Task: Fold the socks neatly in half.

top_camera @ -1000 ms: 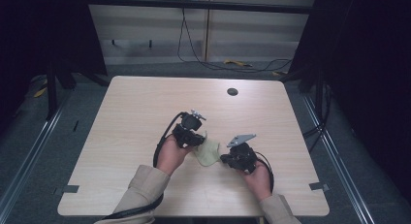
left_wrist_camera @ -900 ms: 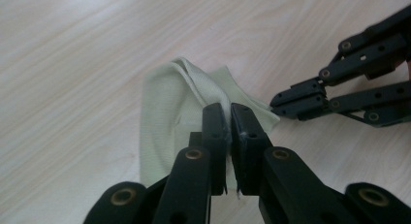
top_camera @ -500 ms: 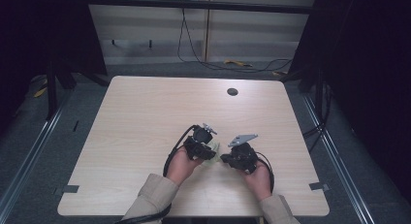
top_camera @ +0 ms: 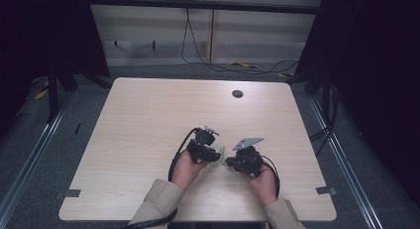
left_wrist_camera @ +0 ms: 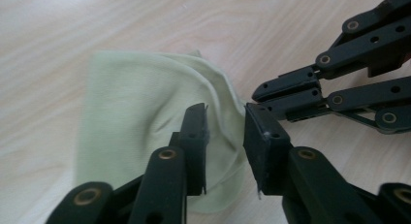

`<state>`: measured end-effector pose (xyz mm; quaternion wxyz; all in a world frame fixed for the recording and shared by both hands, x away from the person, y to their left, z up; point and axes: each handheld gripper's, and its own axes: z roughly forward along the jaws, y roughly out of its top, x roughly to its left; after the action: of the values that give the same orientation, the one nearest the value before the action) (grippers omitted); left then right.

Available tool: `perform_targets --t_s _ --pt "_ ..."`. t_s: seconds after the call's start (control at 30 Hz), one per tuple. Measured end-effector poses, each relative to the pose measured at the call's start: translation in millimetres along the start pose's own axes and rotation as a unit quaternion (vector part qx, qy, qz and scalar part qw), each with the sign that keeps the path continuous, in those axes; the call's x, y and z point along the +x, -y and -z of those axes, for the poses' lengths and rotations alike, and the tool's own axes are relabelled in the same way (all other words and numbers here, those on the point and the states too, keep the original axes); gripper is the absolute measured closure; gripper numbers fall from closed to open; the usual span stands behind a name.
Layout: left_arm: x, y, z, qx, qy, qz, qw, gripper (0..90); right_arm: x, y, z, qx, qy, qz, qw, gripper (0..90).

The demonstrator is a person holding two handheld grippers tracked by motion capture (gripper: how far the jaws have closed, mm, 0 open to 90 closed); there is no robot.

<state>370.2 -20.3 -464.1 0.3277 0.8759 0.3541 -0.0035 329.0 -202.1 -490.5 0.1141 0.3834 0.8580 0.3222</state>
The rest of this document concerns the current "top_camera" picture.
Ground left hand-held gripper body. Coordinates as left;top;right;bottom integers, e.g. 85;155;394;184
185;124;223;165

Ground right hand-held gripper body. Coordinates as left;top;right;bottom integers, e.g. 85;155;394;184
231;137;265;179

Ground pale green translucent object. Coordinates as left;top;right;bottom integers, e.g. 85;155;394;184
205;141;230;172

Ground person's left hand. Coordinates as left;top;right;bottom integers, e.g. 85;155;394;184
170;151;210;191

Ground person's right hand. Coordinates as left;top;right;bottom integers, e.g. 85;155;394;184
247;165;279;207

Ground grey tape strip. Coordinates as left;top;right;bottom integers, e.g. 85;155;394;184
53;188;82;200
315;185;338;196

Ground yellow tool on floor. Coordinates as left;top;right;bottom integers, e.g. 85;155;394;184
228;60;260;70

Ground black metal stand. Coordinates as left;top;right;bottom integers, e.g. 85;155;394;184
286;64;335;124
46;58;114;125

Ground black horizontal metal bar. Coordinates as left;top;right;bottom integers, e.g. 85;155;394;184
86;0;324;16

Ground dark curtain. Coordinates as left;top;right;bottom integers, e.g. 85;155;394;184
293;0;420;207
0;0;111;138

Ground yellow strip on floor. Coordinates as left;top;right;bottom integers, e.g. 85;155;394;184
34;80;50;101

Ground right hand-held gripper black cable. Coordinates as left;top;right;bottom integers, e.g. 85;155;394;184
261;155;281;199

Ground black floor cable bundle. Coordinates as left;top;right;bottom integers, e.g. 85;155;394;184
308;85;342;158

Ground metal floor rail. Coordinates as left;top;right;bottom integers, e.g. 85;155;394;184
307;95;384;229
0;95;73;221

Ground black hanging wall cable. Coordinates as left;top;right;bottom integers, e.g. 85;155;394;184
179;6;301;75

